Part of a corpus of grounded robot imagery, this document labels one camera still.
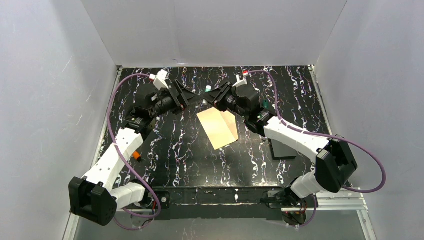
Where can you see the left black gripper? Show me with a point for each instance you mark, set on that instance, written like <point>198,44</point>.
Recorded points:
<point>178,96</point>

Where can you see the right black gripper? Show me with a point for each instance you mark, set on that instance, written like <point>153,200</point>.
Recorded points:
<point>221,96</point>

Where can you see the green white glue stick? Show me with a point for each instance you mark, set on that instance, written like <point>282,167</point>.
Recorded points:
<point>208,88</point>

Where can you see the cream paper envelope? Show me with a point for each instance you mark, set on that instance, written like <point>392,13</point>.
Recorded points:
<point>220,127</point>

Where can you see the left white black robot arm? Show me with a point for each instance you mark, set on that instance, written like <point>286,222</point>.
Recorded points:
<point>93,196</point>

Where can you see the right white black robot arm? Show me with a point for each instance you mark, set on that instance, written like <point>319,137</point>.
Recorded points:
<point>333,158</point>

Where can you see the black rectangular block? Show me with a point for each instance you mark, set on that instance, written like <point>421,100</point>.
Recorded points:
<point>280,151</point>

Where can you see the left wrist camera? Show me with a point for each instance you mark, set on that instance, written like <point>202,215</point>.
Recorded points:
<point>159,79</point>

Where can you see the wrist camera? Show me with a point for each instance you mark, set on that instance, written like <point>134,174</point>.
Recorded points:
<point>241,79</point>
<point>159,79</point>

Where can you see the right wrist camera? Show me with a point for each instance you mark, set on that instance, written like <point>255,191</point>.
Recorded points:
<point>241,79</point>

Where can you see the green handled screwdriver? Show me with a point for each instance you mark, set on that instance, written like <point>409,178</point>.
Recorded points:
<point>265,104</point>

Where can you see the orange handled screwdriver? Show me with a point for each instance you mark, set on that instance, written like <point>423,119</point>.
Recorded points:
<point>137,156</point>

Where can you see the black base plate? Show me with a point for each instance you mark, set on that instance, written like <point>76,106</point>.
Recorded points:
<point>230,203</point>

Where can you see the aluminium frame rail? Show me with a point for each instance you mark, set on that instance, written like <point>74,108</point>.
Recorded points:
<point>94,198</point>

